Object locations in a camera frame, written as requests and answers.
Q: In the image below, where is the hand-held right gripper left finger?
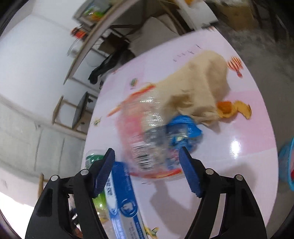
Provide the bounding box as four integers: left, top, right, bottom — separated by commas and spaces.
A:
24, 148, 115, 239

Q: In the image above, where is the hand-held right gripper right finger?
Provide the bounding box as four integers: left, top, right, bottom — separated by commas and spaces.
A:
178, 147, 268, 239

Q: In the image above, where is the clear red-edged plastic bag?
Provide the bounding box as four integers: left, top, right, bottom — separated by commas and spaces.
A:
108, 83, 191, 182

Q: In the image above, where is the beige cloth bag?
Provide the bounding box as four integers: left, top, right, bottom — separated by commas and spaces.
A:
153, 50, 230, 126

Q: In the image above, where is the blue plastic wastebasket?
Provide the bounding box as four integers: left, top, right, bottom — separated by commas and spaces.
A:
278, 137, 294, 191

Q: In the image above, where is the green plastic bottle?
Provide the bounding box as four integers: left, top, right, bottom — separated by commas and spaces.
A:
85, 149, 108, 213

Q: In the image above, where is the blue toothpaste box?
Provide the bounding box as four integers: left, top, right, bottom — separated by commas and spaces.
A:
103, 161, 150, 239

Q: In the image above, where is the blue snack packet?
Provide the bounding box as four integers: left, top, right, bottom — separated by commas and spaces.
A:
166, 115, 203, 152

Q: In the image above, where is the wooden chair with dark seat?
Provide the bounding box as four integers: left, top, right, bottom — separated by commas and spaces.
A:
52, 91, 98, 132

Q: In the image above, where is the orange peel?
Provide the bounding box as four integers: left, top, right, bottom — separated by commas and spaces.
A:
216, 100, 252, 120

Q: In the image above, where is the black cloth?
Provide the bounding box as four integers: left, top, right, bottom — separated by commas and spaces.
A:
88, 49, 136, 84

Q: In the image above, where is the glass bowl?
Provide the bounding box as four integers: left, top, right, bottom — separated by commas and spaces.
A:
67, 41, 81, 58

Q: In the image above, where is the wooden desk with white legs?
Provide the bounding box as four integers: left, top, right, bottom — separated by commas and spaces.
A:
63, 0, 218, 85

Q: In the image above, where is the dark sauce jar red lid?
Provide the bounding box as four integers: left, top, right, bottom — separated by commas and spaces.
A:
71, 27, 86, 39

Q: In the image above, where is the beige pillow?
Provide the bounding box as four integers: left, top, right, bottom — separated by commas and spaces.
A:
129, 17, 180, 46

